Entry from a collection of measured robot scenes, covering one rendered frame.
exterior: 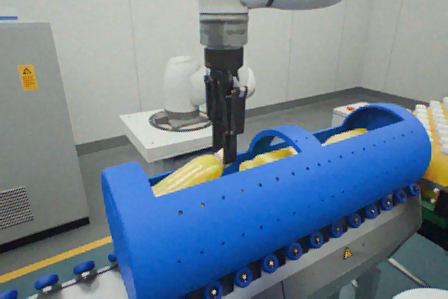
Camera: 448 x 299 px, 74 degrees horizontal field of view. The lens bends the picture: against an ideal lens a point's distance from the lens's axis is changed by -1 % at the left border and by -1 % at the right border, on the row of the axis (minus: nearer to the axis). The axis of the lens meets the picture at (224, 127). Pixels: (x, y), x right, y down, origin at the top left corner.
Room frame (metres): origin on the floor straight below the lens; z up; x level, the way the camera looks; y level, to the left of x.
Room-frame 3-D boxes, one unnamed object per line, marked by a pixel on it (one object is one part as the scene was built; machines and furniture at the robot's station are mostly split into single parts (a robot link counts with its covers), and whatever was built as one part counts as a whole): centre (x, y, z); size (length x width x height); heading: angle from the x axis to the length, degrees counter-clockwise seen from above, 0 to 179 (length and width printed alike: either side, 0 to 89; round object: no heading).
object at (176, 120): (1.24, 0.20, 1.08); 0.22 x 0.18 x 0.06; 129
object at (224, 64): (0.58, 0.00, 1.40); 0.08 x 0.07 x 0.09; 30
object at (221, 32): (0.58, 0.00, 1.47); 0.09 x 0.09 x 0.06
